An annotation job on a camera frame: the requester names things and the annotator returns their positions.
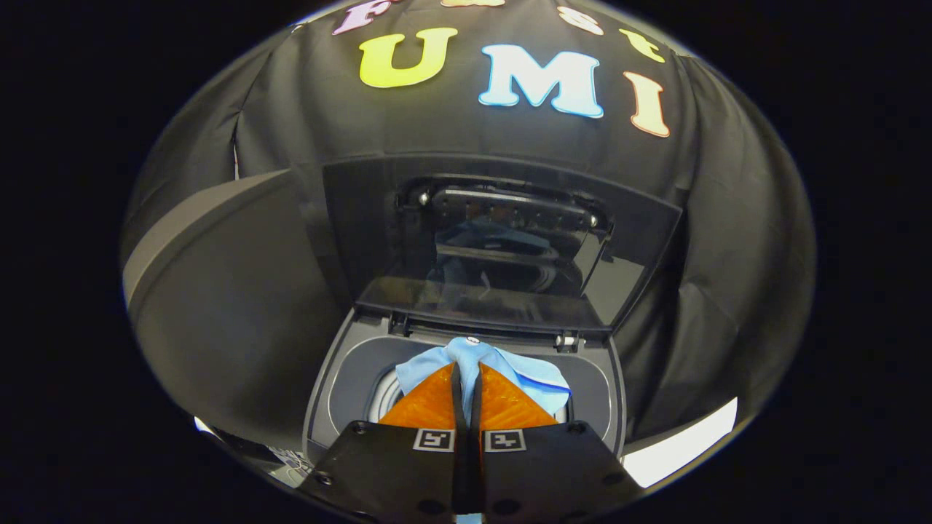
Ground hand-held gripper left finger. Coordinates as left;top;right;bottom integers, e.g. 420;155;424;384
297;361;468;522

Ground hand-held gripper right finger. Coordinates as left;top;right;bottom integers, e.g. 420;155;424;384
471;361;647;520

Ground light blue polo shirt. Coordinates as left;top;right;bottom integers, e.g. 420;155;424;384
395;336;572;423

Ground grey washing machine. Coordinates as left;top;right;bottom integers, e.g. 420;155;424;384
302;309;628;474

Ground black washing machine lid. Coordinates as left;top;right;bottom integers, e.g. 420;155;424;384
320;153;685;339

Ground white sheet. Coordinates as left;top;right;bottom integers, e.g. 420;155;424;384
623;397;740;488

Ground grey cabinet with black top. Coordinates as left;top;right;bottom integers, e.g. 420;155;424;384
120;169;350;452

